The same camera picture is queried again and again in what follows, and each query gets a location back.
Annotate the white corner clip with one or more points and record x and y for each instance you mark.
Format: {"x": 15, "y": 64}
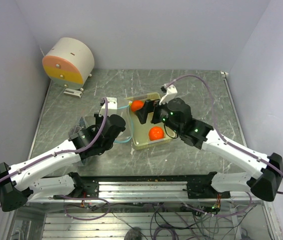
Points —
{"x": 224, "y": 74}

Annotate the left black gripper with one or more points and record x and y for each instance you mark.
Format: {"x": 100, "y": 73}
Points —
{"x": 98, "y": 118}

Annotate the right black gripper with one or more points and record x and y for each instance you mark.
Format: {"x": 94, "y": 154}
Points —
{"x": 149, "y": 106}

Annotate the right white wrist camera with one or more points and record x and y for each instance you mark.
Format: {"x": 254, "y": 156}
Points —
{"x": 170, "y": 93}

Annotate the orange fruit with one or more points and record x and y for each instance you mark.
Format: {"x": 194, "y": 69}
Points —
{"x": 136, "y": 105}

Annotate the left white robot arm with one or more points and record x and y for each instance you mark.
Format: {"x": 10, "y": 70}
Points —
{"x": 29, "y": 180}

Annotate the aluminium rail frame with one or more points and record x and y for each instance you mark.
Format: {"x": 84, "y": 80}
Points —
{"x": 159, "y": 208}

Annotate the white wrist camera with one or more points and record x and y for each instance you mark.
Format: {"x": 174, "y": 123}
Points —
{"x": 170, "y": 93}
{"x": 110, "y": 107}

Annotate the small red-orange fruit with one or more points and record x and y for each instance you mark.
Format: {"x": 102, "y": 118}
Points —
{"x": 156, "y": 133}

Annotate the cylindrical drawer box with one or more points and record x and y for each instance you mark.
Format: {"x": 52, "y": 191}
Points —
{"x": 69, "y": 63}

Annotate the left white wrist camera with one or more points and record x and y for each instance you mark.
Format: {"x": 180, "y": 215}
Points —
{"x": 110, "y": 107}

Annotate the yellow-green perforated plastic basket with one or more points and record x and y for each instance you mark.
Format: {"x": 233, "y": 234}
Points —
{"x": 140, "y": 132}

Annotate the small silver metal bracket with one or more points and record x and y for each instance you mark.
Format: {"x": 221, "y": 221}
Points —
{"x": 73, "y": 93}

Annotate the blue-zipper clear bag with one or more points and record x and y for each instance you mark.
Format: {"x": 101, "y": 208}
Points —
{"x": 124, "y": 111}

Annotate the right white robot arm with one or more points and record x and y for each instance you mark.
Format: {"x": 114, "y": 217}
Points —
{"x": 262, "y": 173}

